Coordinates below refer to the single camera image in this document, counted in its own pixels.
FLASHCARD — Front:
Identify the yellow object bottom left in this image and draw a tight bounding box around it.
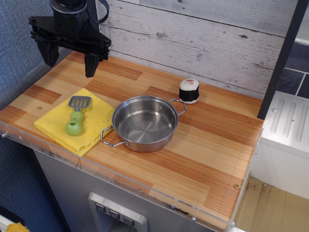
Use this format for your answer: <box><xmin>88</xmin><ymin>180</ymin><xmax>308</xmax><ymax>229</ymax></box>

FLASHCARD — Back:
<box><xmin>6</xmin><ymin>223</ymin><xmax>30</xmax><ymax>232</ymax></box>

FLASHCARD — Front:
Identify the plush sushi roll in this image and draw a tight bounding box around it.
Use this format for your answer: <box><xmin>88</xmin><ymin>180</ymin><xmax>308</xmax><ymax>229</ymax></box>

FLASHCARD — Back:
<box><xmin>179</xmin><ymin>79</ymin><xmax>199</xmax><ymax>104</ymax></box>

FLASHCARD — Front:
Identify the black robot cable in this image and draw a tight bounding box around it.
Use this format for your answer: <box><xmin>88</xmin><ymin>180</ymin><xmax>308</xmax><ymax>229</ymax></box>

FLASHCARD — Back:
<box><xmin>86</xmin><ymin>0</ymin><xmax>110</xmax><ymax>25</ymax></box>

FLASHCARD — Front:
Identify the yellow folded cloth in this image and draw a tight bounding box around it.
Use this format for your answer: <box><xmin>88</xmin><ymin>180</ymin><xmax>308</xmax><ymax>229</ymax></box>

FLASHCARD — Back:
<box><xmin>34</xmin><ymin>88</ymin><xmax>114</xmax><ymax>156</ymax></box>

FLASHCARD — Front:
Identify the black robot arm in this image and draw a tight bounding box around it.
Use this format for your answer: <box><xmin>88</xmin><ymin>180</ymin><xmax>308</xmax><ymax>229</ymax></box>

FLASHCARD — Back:
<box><xmin>28</xmin><ymin>0</ymin><xmax>112</xmax><ymax>77</ymax></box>

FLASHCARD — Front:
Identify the white ribbed appliance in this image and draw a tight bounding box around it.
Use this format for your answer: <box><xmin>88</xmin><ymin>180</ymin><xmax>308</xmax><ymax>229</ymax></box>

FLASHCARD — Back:
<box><xmin>251</xmin><ymin>91</ymin><xmax>309</xmax><ymax>199</ymax></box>

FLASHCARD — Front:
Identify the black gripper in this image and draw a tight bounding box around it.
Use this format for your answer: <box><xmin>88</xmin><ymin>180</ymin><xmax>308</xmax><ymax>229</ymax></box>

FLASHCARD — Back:
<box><xmin>28</xmin><ymin>3</ymin><xmax>111</xmax><ymax>78</ymax></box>

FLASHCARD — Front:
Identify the dark vertical post right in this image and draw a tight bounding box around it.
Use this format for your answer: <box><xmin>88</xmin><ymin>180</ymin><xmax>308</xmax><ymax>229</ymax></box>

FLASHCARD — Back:
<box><xmin>257</xmin><ymin>0</ymin><xmax>309</xmax><ymax>120</ymax></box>

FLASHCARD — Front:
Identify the green grey toy spatula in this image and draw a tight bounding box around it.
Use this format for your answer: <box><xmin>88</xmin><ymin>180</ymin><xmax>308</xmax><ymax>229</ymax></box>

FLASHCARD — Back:
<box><xmin>66</xmin><ymin>95</ymin><xmax>91</xmax><ymax>136</ymax></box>

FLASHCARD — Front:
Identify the stainless steel pan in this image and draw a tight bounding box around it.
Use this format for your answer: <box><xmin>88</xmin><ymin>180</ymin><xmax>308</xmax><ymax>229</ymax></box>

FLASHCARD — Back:
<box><xmin>100</xmin><ymin>96</ymin><xmax>186</xmax><ymax>152</ymax></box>

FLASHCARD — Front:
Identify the clear acrylic edge guard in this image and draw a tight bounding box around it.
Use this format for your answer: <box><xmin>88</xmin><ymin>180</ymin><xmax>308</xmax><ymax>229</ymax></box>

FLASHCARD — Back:
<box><xmin>0</xmin><ymin>116</ymin><xmax>263</xmax><ymax>232</ymax></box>

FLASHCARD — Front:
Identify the silver dispenser panel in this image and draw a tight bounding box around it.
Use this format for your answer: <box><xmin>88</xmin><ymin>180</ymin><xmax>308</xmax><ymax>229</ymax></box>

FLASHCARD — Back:
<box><xmin>88</xmin><ymin>192</ymin><xmax>148</xmax><ymax>232</ymax></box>

